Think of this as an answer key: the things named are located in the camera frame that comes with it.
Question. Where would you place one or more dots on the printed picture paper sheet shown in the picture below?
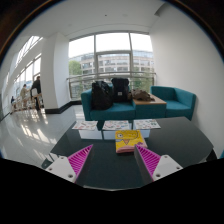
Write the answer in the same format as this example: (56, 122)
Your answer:
(146, 124)
(116, 125)
(85, 125)

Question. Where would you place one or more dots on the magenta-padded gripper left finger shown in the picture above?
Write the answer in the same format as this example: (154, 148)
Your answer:
(63, 168)

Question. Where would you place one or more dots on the teal armchair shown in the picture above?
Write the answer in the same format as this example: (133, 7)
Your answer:
(180, 103)

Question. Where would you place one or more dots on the metal window railing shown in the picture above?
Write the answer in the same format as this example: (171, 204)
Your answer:
(80, 78)

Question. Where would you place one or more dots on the small black backpack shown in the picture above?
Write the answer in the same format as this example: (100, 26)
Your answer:
(120, 89)

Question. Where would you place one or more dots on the teal two-seat sofa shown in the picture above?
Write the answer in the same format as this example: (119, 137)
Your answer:
(113, 113)

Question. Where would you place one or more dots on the group of wooden chairs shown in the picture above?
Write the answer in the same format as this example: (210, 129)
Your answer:
(31, 101)

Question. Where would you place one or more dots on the teal wood-topped side table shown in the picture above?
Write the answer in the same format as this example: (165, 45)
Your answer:
(150, 108)

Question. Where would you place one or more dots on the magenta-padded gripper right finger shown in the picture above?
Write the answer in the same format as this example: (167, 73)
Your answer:
(165, 166)

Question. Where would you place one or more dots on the brown jacket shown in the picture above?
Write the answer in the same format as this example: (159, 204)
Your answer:
(141, 95)

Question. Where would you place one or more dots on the large black backpack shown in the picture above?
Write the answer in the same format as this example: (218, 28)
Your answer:
(101, 96)

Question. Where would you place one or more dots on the person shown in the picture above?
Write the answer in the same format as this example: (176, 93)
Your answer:
(24, 93)
(12, 100)
(36, 88)

